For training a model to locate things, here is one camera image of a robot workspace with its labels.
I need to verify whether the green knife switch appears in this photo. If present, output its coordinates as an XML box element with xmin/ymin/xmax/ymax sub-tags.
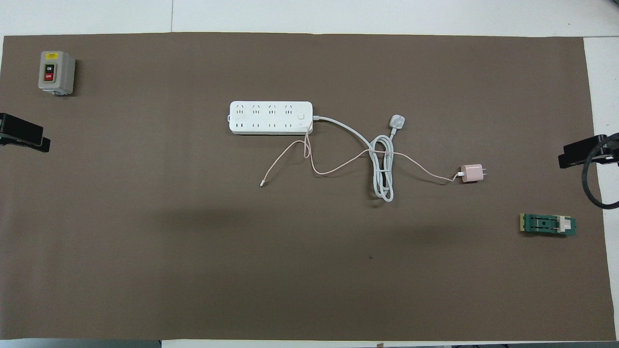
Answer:
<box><xmin>520</xmin><ymin>213</ymin><xmax>577</xmax><ymax>237</ymax></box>

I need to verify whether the white power strip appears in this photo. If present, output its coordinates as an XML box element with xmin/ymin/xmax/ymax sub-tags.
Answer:
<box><xmin>228</xmin><ymin>101</ymin><xmax>314</xmax><ymax>135</ymax></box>

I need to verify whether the brown paper table mat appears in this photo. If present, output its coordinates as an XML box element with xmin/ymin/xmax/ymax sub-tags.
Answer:
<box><xmin>0</xmin><ymin>32</ymin><xmax>617</xmax><ymax>341</ymax></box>

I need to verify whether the pink usb charger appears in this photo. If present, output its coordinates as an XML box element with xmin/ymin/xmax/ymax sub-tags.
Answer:
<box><xmin>458</xmin><ymin>164</ymin><xmax>487</xmax><ymax>183</ymax></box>

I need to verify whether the pink charging cable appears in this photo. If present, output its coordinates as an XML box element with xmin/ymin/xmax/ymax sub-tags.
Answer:
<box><xmin>260</xmin><ymin>127</ymin><xmax>462</xmax><ymax>188</ymax></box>

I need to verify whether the grey on-off switch box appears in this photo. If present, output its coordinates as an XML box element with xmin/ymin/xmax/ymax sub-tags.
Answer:
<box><xmin>38</xmin><ymin>51</ymin><xmax>76</xmax><ymax>96</ymax></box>

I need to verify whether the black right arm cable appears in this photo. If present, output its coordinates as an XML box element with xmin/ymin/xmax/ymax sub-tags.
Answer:
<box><xmin>582</xmin><ymin>132</ymin><xmax>619</xmax><ymax>209</ymax></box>

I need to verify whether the white power strip cable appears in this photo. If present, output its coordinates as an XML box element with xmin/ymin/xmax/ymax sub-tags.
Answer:
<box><xmin>312</xmin><ymin>115</ymin><xmax>398</xmax><ymax>203</ymax></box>

